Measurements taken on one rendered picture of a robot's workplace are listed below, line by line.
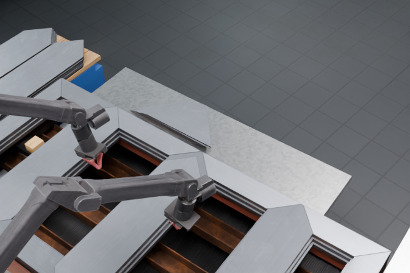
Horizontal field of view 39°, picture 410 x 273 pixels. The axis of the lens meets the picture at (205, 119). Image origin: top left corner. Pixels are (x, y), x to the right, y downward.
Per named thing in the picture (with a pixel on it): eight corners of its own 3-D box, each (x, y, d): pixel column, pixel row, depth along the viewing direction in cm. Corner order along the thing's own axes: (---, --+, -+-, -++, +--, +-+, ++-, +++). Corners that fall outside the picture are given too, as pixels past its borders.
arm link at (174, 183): (53, 194, 151) (74, 216, 144) (58, 174, 150) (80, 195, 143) (177, 181, 182) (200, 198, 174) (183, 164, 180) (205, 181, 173)
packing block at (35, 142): (37, 141, 245) (35, 135, 243) (45, 147, 243) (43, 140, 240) (26, 150, 242) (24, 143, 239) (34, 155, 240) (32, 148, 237)
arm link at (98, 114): (60, 105, 192) (73, 116, 186) (89, 87, 196) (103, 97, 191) (72, 132, 200) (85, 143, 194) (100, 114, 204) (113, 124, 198)
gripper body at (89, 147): (88, 142, 206) (80, 125, 202) (108, 148, 200) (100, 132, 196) (75, 153, 202) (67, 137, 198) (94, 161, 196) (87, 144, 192)
